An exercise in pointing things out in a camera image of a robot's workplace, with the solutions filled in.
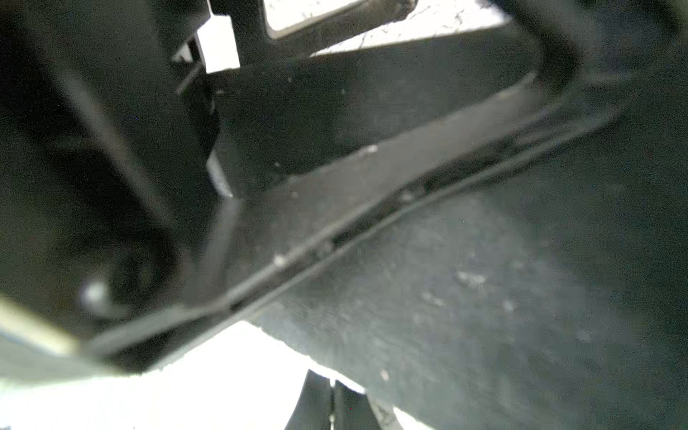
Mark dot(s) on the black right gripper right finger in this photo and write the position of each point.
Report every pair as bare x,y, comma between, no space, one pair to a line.
352,410

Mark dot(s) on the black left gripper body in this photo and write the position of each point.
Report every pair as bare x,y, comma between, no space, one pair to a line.
107,123

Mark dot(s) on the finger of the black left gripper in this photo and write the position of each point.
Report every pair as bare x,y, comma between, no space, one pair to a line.
286,118
256,38

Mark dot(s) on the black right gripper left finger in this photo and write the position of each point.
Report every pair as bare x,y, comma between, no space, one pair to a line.
314,406

